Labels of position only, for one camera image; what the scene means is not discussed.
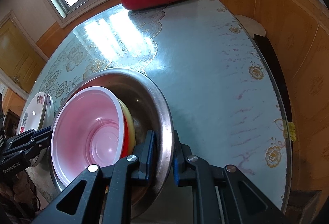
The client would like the white double-happiness plate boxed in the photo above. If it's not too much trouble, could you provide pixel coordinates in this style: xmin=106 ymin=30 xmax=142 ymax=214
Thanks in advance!
xmin=41 ymin=93 xmax=55 ymax=128
xmin=17 ymin=92 xmax=46 ymax=167

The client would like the yellow plastic bowl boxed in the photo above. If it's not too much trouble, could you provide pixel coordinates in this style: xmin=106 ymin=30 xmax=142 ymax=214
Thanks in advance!
xmin=118 ymin=99 xmax=136 ymax=157

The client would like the stainless steel bowl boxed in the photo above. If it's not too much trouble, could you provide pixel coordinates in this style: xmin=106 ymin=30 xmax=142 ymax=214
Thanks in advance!
xmin=48 ymin=68 xmax=175 ymax=221

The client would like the red plastic bowl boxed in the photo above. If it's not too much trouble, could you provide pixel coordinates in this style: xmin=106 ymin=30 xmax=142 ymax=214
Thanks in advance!
xmin=51 ymin=86 xmax=125 ymax=186

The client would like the person's left hand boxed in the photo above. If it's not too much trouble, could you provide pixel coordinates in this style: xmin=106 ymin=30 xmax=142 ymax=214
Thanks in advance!
xmin=1 ymin=171 xmax=39 ymax=223

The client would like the wooden door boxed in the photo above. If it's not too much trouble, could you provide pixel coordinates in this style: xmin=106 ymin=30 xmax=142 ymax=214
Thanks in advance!
xmin=1 ymin=10 xmax=48 ymax=93

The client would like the round wooden stool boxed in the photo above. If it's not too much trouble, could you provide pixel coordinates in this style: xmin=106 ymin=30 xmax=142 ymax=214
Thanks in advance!
xmin=235 ymin=14 xmax=266 ymax=38

